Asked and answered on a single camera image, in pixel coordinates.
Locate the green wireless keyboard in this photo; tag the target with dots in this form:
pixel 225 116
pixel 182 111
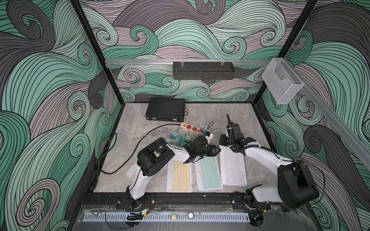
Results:
pixel 208 174

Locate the teal charger plug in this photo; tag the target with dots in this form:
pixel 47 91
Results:
pixel 174 135

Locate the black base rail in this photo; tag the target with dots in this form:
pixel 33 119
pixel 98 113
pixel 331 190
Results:
pixel 236 200

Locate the black wall shelf tray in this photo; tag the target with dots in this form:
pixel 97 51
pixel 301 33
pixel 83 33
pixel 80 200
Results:
pixel 203 70

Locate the white slotted cable duct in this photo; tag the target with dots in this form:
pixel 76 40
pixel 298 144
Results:
pixel 172 217

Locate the black computer box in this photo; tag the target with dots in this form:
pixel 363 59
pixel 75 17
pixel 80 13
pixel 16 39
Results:
pixel 166 109

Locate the aluminium wall rail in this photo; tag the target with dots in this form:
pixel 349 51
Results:
pixel 170 62

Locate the clear acrylic wall holder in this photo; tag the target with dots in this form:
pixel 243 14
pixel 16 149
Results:
pixel 282 80

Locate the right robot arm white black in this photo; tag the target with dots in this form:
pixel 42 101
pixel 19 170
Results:
pixel 295 184

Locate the white wireless keyboard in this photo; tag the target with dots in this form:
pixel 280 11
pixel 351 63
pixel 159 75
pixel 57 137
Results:
pixel 232 167

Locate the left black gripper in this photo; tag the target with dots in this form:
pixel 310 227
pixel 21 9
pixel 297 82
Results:
pixel 212 149

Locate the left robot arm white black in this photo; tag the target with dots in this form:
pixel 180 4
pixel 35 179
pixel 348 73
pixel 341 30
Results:
pixel 156 155

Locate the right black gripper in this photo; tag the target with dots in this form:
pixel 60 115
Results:
pixel 221 140

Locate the yellow wireless keyboard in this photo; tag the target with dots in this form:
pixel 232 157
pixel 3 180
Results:
pixel 179 177
pixel 133 172

